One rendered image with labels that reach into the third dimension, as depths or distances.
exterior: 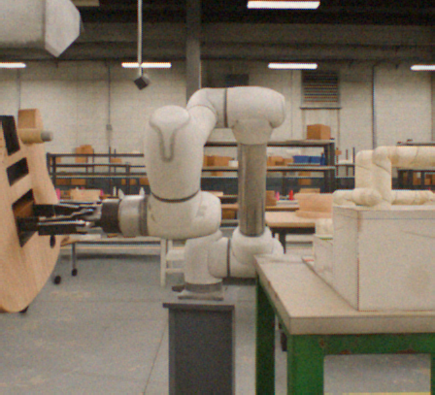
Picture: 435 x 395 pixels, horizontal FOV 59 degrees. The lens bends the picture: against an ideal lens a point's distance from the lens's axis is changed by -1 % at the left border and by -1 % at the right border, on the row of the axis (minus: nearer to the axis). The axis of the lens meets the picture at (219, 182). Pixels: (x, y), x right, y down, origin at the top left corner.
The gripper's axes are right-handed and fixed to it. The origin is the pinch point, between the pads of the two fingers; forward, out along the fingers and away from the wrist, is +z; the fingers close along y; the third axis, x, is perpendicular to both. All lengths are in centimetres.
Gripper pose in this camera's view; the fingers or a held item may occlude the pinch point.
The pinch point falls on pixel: (28, 216)
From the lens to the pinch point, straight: 92.8
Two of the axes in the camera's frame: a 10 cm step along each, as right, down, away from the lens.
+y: -0.3, -3.1, 9.5
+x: 0.0, -9.5, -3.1
